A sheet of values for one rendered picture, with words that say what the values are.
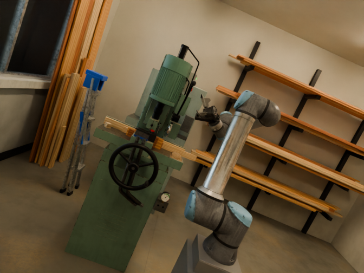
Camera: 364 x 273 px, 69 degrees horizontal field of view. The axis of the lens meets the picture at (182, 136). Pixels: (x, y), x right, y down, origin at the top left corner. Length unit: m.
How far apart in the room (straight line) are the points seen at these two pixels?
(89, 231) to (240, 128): 1.24
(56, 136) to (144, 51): 1.89
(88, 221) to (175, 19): 3.14
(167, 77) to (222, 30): 2.56
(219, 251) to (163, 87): 1.02
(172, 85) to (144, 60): 2.45
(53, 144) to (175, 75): 1.79
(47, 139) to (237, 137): 2.18
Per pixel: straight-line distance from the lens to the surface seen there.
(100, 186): 1.85
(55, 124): 3.07
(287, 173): 4.58
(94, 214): 1.94
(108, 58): 4.29
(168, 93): 1.75
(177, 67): 1.75
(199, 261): 1.42
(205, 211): 1.36
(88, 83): 2.52
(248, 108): 1.39
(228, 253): 1.47
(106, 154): 1.77
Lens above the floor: 1.33
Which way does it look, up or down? 9 degrees down
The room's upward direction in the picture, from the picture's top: 24 degrees clockwise
